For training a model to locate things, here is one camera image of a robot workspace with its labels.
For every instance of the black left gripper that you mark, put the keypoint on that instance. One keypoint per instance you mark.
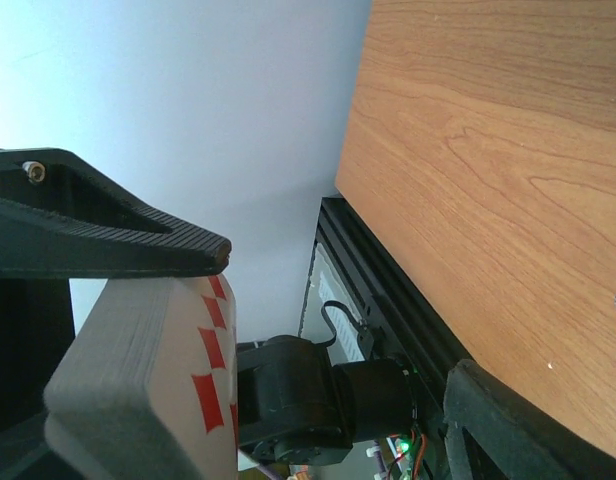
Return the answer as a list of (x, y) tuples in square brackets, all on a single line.
[(61, 218)]

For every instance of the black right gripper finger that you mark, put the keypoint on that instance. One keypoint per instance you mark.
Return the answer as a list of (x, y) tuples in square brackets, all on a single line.
[(494, 433)]

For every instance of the blue-backed card deck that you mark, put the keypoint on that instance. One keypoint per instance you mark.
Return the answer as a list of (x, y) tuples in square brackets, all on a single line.
[(148, 389)]

